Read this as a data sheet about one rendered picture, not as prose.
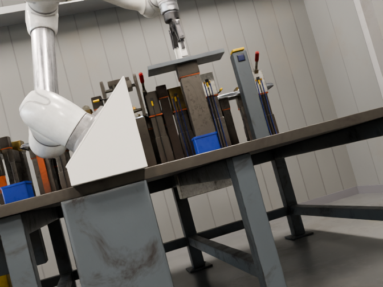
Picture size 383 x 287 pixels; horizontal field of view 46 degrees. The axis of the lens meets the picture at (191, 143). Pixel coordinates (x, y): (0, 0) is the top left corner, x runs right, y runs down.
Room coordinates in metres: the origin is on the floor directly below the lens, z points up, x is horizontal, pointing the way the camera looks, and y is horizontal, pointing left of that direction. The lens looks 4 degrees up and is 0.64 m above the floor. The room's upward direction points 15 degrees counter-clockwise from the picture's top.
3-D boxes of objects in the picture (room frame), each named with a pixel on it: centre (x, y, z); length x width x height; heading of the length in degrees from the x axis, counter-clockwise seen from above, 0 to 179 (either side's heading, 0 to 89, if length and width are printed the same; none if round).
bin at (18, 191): (1.95, 0.77, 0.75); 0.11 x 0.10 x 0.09; 96
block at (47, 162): (2.27, 0.72, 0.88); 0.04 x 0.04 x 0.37; 6
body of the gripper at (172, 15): (2.14, -0.06, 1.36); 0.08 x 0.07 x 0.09; 16
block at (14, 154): (2.39, 0.92, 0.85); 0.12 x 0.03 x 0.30; 6
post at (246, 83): (2.18, -0.33, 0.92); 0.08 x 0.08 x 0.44; 6
